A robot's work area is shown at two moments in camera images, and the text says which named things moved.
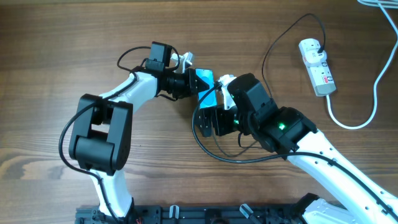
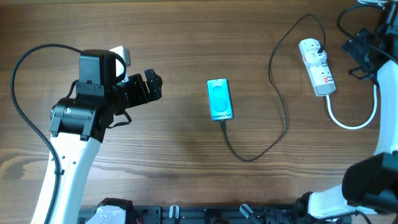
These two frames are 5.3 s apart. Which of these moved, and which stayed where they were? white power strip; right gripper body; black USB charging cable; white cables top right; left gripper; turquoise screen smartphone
Moved: turquoise screen smartphone; black USB charging cable; right gripper body; left gripper
Stayed: white power strip; white cables top right
